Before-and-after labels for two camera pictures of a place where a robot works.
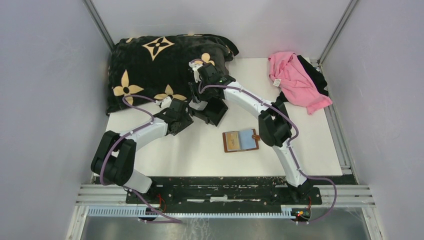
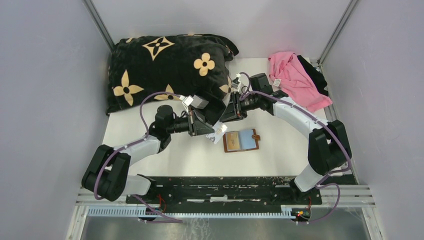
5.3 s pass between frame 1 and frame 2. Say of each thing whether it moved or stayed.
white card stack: stayed
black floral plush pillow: stayed
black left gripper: moved
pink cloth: stayed
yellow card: stayed
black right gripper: moved
